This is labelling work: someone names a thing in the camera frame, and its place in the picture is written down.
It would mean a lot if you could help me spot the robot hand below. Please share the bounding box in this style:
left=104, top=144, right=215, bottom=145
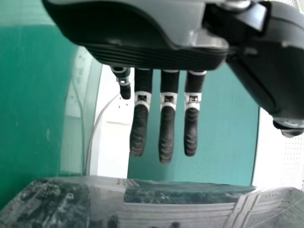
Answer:
left=41, top=0, right=304, bottom=164

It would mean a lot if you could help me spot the white socket strip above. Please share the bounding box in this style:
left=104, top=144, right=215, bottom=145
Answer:
left=105, top=93, right=134, bottom=124

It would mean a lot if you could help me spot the grey cable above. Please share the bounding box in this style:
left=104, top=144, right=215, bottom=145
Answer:
left=85, top=93, right=120, bottom=176

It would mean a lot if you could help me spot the white perforated cable duct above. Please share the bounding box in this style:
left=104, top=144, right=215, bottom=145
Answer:
left=281, top=135, right=304, bottom=190

